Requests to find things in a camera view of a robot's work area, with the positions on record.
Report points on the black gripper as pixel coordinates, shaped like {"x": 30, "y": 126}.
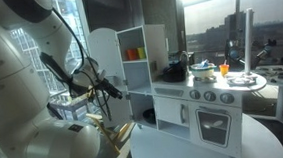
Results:
{"x": 106, "y": 84}

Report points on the orange toy cup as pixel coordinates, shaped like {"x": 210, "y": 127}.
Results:
{"x": 132, "y": 54}

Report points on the gray round plate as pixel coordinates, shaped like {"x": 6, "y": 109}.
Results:
{"x": 240, "y": 80}

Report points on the black toy pot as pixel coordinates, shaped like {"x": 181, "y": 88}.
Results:
{"x": 174, "y": 74}

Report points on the small orange cup with straw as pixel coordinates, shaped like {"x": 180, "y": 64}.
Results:
{"x": 224, "y": 70}

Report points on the blue toy food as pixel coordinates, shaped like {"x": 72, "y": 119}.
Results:
{"x": 205, "y": 64}

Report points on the white green-rimmed bowl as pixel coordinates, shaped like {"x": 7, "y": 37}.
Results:
{"x": 203, "y": 72}

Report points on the wooden folding chair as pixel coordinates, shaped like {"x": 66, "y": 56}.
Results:
{"x": 101, "y": 123}

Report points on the white vertical pole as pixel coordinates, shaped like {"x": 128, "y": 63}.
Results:
{"x": 248, "y": 41}

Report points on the white toy kitchen cabinet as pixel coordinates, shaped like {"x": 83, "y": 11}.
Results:
{"x": 155, "y": 44}

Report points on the white oven door with window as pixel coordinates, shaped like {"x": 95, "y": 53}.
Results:
{"x": 213, "y": 127}

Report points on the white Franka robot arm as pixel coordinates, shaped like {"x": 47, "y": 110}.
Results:
{"x": 14, "y": 81}

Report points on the white wide cabinet door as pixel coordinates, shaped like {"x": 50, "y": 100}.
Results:
{"x": 167, "y": 110}

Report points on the white narrow cabinet door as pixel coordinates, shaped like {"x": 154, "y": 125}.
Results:
{"x": 118, "y": 112}

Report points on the silver toy faucet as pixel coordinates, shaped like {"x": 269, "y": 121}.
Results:
{"x": 188, "y": 60}

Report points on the black bowl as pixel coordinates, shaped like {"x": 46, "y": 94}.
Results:
{"x": 149, "y": 116}

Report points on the gray oven knob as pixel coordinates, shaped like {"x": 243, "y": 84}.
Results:
{"x": 210, "y": 96}
{"x": 227, "y": 98}
{"x": 194, "y": 94}

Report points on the white side table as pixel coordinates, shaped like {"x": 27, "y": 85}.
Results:
{"x": 280, "y": 102}

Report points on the yellow-green toy cup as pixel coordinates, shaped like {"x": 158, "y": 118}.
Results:
{"x": 141, "y": 53}

